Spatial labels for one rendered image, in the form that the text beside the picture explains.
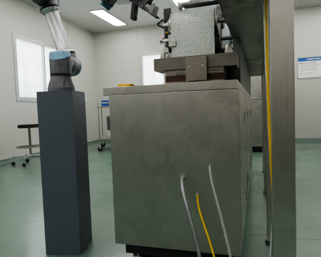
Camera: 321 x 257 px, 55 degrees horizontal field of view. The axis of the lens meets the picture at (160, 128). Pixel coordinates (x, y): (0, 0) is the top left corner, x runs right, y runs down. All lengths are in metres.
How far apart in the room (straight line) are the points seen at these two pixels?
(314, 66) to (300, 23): 0.95
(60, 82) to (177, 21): 0.72
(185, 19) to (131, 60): 6.20
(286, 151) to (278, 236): 0.24
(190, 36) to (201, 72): 0.32
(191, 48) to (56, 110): 0.80
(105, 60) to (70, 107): 6.54
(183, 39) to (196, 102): 0.45
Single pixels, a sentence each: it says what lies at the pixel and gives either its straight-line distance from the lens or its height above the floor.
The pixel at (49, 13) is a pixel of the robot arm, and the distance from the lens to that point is 2.06.
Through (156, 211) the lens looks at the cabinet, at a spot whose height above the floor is 0.28.
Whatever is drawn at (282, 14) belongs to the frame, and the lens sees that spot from 0.94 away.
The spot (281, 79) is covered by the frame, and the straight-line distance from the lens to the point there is 0.91.
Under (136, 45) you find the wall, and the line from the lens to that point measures 7.93.
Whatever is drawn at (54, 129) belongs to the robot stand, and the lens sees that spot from 1.77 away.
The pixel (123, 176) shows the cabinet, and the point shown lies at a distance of 1.59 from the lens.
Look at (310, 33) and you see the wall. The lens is 7.46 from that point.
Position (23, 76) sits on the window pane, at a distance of 6.20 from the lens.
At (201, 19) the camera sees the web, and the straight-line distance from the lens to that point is 1.76.
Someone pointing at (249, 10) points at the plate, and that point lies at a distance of 1.31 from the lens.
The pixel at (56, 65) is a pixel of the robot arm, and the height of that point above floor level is 1.04.
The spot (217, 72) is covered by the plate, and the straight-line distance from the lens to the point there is 1.51.
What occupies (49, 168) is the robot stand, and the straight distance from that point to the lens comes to 1.81.
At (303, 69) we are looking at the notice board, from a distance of 7.32.
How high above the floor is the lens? 0.78
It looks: 3 degrees down
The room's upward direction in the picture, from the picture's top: 2 degrees counter-clockwise
